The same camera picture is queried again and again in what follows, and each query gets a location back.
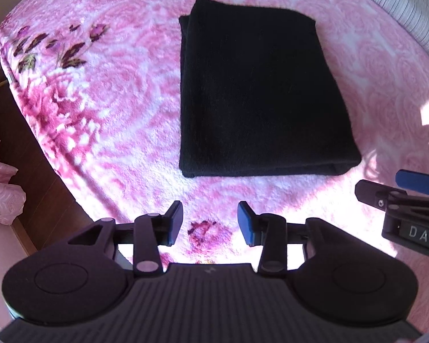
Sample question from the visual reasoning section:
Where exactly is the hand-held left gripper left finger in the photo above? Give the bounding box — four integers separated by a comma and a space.
67, 201, 184, 278

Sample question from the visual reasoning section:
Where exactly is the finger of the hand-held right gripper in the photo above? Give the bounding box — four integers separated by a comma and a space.
355, 180, 413, 211
395, 169, 429, 198

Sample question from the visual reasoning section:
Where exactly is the black knit garment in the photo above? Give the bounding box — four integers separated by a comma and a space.
179, 0, 362, 178

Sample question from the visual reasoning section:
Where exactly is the white striped quilt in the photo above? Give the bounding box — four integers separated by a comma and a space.
331, 0, 429, 58

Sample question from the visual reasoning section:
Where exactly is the pink embossed cloth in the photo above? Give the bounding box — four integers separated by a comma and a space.
0, 121, 27, 226

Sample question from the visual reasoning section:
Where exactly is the pink floral blanket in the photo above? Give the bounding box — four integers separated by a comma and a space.
0, 0, 429, 329

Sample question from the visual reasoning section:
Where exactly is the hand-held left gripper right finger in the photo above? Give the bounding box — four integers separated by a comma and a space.
237, 201, 372, 276

